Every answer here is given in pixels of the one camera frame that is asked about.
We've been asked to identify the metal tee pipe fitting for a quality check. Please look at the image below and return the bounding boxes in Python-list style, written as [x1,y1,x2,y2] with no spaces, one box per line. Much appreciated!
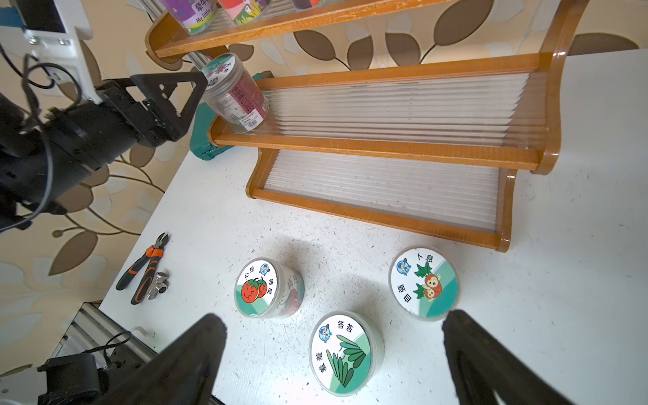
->
[146,272,169,300]

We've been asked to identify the tomato lid seed jar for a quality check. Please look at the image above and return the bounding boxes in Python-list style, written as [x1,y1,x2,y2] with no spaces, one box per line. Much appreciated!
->
[234,258,305,318]

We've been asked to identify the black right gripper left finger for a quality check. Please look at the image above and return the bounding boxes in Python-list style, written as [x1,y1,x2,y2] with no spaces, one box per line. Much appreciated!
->
[96,313,227,405]

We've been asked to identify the wooden three-tier shelf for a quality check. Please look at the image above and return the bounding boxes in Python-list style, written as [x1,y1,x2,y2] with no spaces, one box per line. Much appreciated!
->
[144,0,591,253]

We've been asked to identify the flower lid seed jar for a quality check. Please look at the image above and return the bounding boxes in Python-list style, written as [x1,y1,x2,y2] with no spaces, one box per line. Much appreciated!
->
[201,53,270,133]

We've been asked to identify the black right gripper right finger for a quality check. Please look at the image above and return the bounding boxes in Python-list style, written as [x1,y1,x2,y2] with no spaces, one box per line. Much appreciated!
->
[442,310,570,404]

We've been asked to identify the orange black pliers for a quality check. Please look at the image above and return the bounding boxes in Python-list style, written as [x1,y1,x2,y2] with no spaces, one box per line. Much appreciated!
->
[116,232,170,305]

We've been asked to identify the green lid seed jar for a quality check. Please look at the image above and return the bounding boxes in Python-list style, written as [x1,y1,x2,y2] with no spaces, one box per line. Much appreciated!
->
[309,310,385,397]

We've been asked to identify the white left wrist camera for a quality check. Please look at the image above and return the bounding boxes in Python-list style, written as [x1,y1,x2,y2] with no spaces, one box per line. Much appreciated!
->
[1,1,102,105]

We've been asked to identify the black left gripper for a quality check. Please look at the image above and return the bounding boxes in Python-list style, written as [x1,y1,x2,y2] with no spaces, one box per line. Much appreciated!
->
[96,71,208,148]

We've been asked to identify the red label seed cup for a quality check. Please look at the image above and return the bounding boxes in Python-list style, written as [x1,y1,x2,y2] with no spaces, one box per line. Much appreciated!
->
[219,0,271,26]

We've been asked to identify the small clear seed cup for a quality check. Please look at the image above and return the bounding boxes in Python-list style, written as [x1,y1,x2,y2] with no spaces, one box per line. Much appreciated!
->
[291,0,322,10]

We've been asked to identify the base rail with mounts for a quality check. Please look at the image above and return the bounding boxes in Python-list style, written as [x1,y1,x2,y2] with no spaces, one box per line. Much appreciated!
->
[1,303,156,404]

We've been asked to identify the lidded seed jar by shelf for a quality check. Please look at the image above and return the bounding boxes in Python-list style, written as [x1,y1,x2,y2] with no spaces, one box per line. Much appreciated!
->
[388,246,460,322]

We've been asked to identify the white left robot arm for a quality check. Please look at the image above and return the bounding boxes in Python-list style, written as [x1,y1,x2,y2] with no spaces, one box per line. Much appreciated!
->
[1,72,208,231]

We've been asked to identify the green plastic tool case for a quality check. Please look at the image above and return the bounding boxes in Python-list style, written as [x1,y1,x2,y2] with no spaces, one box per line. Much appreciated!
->
[190,97,238,160]

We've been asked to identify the purple label seed cup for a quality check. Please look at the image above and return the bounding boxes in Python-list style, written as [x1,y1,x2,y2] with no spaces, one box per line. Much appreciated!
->
[160,0,219,35]

